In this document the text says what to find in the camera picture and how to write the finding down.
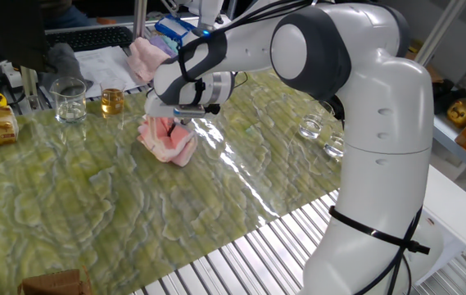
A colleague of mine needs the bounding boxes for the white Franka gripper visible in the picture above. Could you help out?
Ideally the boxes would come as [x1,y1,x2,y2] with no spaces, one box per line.
[144,92,222,138]

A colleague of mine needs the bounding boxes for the pink cloth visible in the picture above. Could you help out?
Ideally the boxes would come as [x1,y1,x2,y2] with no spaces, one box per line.
[136,116,199,168]

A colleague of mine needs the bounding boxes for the teal cloth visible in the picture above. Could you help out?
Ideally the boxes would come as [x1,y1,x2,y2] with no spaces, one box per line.
[162,35,180,54]

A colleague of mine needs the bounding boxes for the purple cloth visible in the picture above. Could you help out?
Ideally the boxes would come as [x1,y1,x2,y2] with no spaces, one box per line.
[149,34,176,58]

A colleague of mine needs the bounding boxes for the grey cloth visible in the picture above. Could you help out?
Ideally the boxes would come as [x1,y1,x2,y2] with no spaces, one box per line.
[38,42,94,93]

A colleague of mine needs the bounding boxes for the glass beaker amber liquid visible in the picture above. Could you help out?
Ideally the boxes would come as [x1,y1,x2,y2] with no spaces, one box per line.
[99,78,127,120]

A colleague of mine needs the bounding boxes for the pale pink towel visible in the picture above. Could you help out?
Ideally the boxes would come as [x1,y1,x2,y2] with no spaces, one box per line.
[126,36,172,84]

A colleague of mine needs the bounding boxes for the white printed paper sheet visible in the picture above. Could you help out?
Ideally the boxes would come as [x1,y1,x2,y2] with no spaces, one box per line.
[72,44,150,99]

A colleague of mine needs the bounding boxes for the blue and white pack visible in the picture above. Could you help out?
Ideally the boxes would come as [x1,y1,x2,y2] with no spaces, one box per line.
[154,15,197,46]

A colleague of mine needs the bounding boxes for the large glass beaker clear water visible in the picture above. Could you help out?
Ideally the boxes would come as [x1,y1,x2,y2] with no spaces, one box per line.
[49,76,88,125]

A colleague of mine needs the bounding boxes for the green marble pattern mat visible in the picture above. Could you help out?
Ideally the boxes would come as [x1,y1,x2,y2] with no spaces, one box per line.
[0,67,351,295]

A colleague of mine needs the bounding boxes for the black computer keyboard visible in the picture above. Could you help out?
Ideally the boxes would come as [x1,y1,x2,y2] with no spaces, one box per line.
[45,25,134,53]

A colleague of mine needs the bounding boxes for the small clear glass beaker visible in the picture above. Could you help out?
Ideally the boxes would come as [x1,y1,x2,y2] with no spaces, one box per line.
[323,130,345,159]
[297,100,336,140]

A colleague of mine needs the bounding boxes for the short aluminium profile upright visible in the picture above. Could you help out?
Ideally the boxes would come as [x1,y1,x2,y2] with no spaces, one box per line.
[20,66,40,111]

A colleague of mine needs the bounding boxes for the seated person blue jeans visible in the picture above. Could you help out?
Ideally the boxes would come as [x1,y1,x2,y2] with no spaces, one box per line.
[39,0,93,30]

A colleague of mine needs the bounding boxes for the white power strip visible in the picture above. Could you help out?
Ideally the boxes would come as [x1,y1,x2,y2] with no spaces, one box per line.
[0,60,24,89]

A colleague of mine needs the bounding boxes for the black monitor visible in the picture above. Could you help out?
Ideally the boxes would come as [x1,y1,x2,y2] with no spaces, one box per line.
[0,0,49,73]

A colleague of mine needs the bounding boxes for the brown cardboard box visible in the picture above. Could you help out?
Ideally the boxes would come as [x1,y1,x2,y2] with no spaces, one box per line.
[16,268,93,295]

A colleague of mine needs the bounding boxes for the black bulky object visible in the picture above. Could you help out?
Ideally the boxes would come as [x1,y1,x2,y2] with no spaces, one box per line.
[432,78,466,115]

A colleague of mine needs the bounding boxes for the grey metal shelf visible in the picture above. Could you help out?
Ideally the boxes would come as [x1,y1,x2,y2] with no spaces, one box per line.
[432,112,466,200]

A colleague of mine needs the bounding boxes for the golden brown round object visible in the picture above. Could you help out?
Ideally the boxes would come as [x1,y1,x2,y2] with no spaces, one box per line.
[446,98,466,129]

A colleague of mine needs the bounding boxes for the aluminium frame post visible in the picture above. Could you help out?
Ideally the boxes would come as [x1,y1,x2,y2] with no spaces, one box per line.
[132,0,148,41]

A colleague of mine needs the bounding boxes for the slanted aluminium post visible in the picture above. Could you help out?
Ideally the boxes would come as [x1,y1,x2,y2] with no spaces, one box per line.
[414,0,466,66]

